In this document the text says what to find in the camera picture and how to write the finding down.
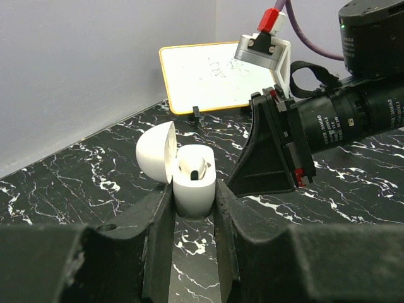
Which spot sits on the white round charging case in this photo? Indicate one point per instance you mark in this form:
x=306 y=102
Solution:
x=158 y=157

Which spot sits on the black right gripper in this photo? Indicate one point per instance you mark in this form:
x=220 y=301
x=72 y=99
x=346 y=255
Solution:
x=276 y=157

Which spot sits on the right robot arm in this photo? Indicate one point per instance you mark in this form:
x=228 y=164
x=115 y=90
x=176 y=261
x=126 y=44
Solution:
x=308 y=109

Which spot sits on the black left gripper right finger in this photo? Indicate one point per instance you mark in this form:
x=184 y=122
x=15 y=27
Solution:
x=260 y=262

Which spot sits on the black whiteboard stand foot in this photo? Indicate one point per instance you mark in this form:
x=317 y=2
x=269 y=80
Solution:
x=195 y=115

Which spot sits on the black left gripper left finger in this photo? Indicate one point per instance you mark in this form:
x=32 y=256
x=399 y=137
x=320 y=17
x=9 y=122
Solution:
x=127 y=259

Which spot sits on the yellow framed whiteboard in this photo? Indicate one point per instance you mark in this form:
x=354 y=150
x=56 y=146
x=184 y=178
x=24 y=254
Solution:
x=208 y=77

